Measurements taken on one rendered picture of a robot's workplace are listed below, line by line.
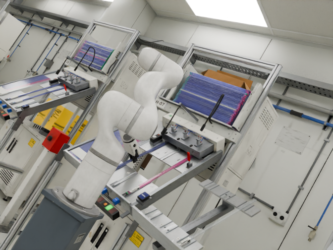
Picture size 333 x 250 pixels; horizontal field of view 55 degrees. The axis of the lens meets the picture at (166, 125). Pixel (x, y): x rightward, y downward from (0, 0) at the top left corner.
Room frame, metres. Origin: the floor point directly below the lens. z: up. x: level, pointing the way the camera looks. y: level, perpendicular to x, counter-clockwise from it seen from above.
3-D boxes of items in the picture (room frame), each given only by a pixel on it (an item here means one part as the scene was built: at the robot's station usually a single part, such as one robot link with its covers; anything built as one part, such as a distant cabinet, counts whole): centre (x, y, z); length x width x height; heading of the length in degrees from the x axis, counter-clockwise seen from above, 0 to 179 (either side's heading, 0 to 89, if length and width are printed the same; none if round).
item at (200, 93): (2.16, -0.18, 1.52); 0.51 x 0.13 x 0.27; 50
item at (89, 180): (1.17, 0.13, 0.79); 0.19 x 0.19 x 0.18
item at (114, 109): (1.17, 0.17, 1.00); 0.19 x 0.12 x 0.24; 96
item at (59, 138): (2.39, 0.64, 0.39); 0.24 x 0.24 x 0.78; 50
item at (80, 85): (3.07, 1.00, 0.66); 1.01 x 0.73 x 1.31; 140
